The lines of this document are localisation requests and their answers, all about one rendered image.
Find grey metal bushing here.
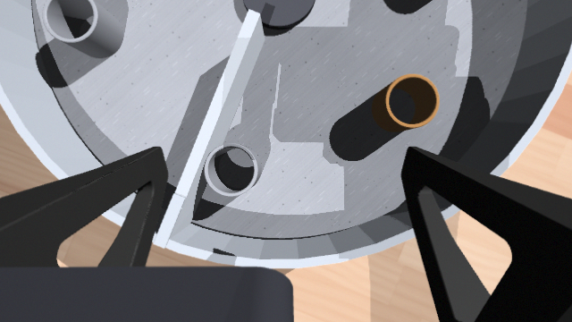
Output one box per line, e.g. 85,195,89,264
204,143,262,197
43,0,123,58

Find grey round turntable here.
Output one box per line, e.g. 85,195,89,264
0,0,572,268

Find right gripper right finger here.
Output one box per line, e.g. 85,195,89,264
401,147,572,322

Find bronze bushing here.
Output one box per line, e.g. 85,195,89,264
372,74,440,132

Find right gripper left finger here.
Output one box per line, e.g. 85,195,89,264
0,147,168,267

